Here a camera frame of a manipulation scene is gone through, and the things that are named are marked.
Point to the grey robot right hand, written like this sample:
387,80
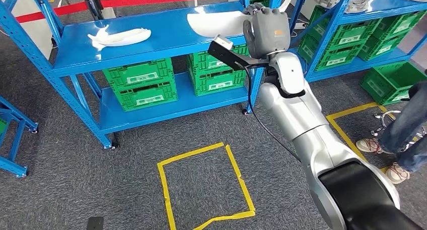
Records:
267,31

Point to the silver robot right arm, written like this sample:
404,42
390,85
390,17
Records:
300,115

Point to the black stool chrome base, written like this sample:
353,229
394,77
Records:
387,114

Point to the red barrier belt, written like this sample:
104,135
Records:
133,1

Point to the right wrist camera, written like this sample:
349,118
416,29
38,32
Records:
226,56

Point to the white triangular shell part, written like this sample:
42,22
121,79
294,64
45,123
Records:
213,23

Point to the white elongated shell part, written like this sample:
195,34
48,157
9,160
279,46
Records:
126,36

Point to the white panel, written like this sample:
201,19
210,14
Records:
38,38

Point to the white power strip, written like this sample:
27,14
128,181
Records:
299,25

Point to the person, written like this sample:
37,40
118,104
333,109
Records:
400,128

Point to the blue steel shelf rack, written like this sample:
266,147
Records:
10,165
150,31
387,1

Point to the black belt stanchion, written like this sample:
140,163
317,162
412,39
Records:
93,6

